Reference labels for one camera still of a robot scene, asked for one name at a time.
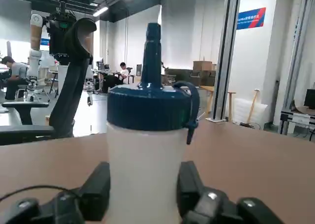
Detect transparent sauce bottle blue cap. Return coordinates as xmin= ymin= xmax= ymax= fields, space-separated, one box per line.
xmin=106 ymin=22 xmax=200 ymax=224

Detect brown cardboard box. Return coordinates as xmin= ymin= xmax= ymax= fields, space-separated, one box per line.
xmin=192 ymin=60 xmax=217 ymax=72

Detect black hanging camera rig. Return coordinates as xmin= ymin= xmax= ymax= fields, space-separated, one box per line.
xmin=46 ymin=0 xmax=77 ymax=60

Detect seated person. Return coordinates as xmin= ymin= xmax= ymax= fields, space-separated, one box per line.
xmin=119 ymin=62 xmax=131 ymax=85
xmin=0 ymin=56 xmax=28 ymax=101

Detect blue and red wall sign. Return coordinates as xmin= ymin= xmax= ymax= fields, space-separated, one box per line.
xmin=235 ymin=6 xmax=267 ymax=31

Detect long ceiling light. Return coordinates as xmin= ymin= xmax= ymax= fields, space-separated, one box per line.
xmin=93 ymin=6 xmax=109 ymax=17

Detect thin black wrist camera cable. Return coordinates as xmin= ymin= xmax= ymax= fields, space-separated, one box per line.
xmin=0 ymin=185 xmax=83 ymax=202

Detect aluminium frame post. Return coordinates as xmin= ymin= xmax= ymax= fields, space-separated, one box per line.
xmin=213 ymin=0 xmax=243 ymax=123
xmin=279 ymin=0 xmax=315 ymax=136

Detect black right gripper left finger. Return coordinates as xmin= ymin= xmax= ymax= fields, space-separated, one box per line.
xmin=0 ymin=161 xmax=111 ymax=224

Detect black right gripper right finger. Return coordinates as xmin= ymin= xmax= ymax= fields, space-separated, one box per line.
xmin=176 ymin=160 xmax=283 ymax=224

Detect wooden stand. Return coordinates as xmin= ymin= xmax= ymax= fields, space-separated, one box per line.
xmin=226 ymin=91 xmax=237 ymax=123

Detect black office chair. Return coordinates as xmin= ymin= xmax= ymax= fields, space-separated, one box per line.
xmin=0 ymin=18 xmax=97 ymax=146

